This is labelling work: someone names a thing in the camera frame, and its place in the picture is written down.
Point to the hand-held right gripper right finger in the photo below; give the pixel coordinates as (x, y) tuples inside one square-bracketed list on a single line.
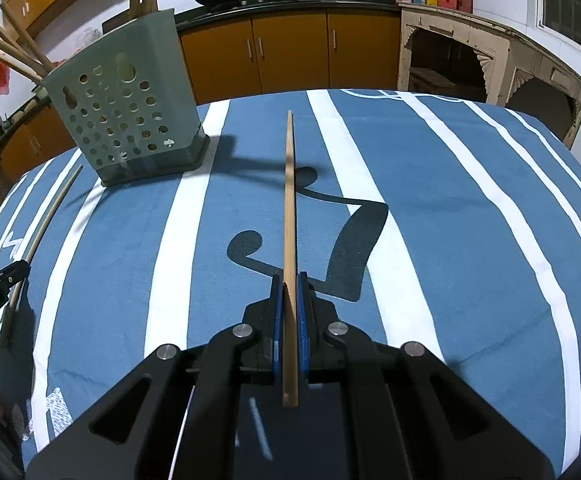
[(304, 330)]

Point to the orange lower kitchen cabinets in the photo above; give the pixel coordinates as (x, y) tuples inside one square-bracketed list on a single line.
[(290, 50)]

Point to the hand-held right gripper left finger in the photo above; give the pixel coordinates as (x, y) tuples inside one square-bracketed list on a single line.
[(276, 330)]

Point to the black kitchen countertop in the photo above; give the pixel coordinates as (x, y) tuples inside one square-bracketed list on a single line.
[(270, 6)]

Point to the blue white striped tablecloth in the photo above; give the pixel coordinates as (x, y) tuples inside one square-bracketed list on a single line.
[(445, 240)]

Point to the carved wooden side table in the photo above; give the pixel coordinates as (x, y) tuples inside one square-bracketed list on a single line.
[(495, 60)]

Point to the green perforated utensil holder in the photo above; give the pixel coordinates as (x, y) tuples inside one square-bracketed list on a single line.
[(130, 115)]

